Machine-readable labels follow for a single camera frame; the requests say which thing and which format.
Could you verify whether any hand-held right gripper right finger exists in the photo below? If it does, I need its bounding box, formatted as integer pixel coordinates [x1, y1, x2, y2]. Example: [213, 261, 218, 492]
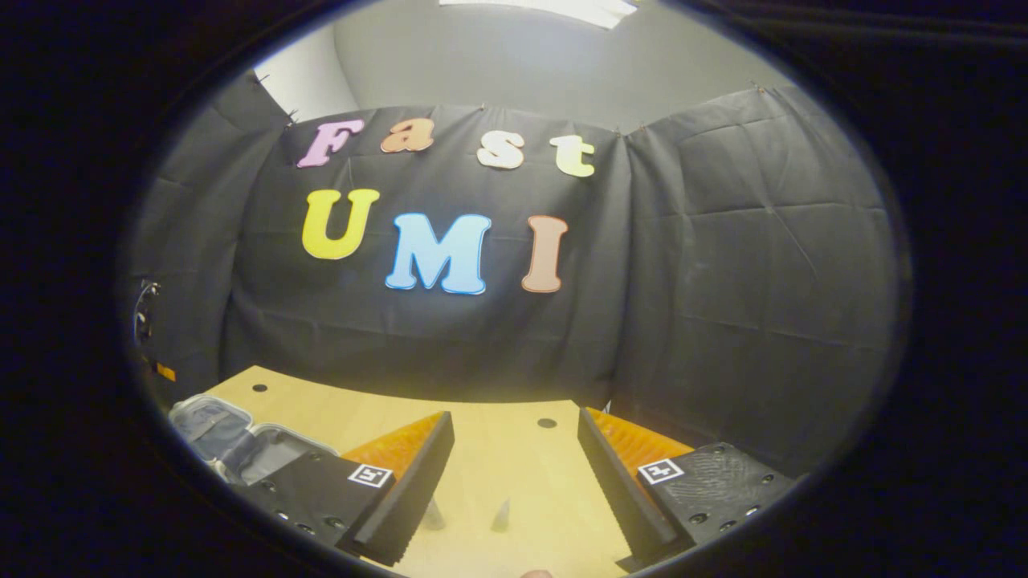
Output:
[574, 407, 798, 575]

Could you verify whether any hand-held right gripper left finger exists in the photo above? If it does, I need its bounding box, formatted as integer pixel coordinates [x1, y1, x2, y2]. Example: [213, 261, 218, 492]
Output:
[233, 411, 456, 568]

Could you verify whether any white suitcase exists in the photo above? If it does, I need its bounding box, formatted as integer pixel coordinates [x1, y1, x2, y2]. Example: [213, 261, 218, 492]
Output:
[169, 393, 342, 487]

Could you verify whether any black backdrop cloth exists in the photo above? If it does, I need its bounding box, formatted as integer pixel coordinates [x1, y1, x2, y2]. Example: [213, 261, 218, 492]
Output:
[128, 68, 912, 482]

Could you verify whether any ceiling light panel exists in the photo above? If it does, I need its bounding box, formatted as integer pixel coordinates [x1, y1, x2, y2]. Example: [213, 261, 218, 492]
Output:
[438, 0, 639, 30]

